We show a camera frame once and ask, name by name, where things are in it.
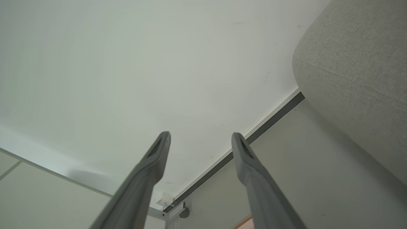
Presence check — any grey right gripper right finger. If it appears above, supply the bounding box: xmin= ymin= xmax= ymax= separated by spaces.
xmin=231 ymin=132 xmax=307 ymax=229

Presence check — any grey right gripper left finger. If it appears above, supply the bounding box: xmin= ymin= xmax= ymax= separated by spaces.
xmin=89 ymin=131 xmax=171 ymax=229

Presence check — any white wall box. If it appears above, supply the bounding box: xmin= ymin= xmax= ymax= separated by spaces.
xmin=156 ymin=192 xmax=175 ymax=206

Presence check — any grey fabric sofa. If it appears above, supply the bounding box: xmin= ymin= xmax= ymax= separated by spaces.
xmin=292 ymin=0 xmax=407 ymax=188

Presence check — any grey metal frame bracket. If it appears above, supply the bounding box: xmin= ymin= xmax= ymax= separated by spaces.
xmin=148 ymin=202 xmax=190 ymax=229

